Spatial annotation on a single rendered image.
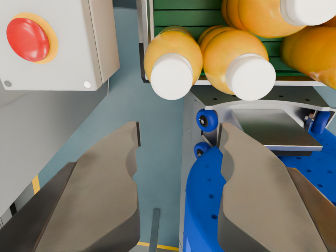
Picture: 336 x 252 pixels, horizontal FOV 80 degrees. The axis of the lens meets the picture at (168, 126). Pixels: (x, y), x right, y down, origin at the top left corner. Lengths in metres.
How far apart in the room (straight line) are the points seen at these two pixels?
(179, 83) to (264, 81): 0.08
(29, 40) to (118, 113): 1.30
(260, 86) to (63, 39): 0.19
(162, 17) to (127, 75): 1.01
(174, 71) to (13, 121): 0.53
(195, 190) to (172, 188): 1.58
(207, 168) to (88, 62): 0.23
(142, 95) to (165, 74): 1.22
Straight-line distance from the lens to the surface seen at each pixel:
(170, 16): 0.40
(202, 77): 0.35
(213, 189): 0.30
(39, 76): 0.25
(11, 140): 0.67
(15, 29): 0.23
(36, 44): 0.22
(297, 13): 0.20
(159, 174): 1.77
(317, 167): 0.40
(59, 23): 0.22
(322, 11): 0.21
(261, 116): 0.40
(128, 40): 1.34
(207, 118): 0.37
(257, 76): 0.20
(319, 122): 0.43
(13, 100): 0.65
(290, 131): 0.37
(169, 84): 0.19
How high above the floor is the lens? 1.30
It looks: 61 degrees down
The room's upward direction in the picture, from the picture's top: 175 degrees counter-clockwise
